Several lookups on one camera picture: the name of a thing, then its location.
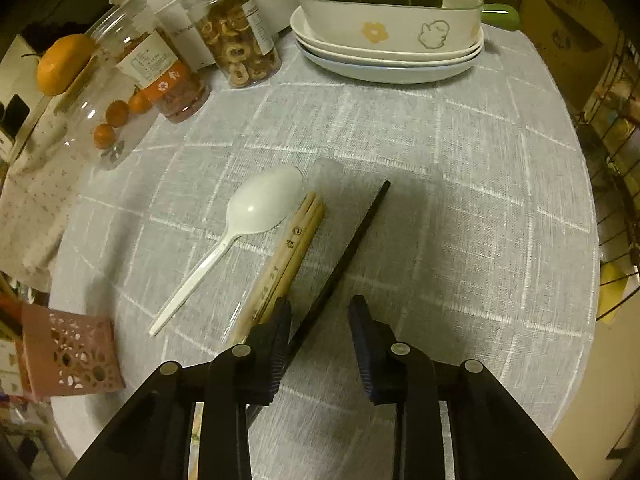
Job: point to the wooden chopsticks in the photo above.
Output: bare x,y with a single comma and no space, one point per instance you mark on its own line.
332,175

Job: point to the plastic jar with orange label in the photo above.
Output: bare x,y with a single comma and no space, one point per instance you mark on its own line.
167,85

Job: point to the plastic jar of dried rings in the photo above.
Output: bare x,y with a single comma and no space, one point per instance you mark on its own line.
235,45

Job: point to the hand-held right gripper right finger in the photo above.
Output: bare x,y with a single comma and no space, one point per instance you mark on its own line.
361,340

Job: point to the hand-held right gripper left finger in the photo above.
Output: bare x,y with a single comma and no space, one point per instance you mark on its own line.
280,345

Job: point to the glass jar with cork lid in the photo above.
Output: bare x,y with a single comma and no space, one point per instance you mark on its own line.
75,125

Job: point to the white plastic spoon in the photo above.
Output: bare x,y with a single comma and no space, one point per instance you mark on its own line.
260,205

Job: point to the pink perforated utensil holder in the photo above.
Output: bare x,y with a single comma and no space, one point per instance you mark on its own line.
75,355

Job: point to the black chopstick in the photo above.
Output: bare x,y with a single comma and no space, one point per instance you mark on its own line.
350,250

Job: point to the floral cloth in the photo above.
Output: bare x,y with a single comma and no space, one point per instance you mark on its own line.
35,195

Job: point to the large orange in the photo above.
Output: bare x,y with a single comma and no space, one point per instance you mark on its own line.
65,62

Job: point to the printed bamboo chopstick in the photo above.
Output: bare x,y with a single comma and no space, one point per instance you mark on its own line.
287,255
306,247

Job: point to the small orange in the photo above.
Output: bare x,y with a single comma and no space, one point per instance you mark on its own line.
118,112
104,136
140,102

